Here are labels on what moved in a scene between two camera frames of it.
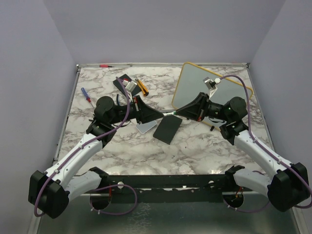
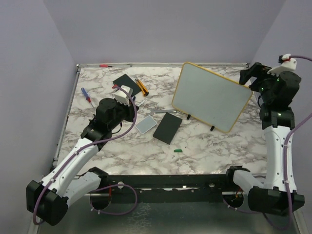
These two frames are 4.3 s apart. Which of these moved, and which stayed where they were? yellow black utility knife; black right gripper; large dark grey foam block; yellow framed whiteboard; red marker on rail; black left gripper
Moved: black right gripper; black left gripper
Stayed: yellow framed whiteboard; yellow black utility knife; red marker on rail; large dark grey foam block
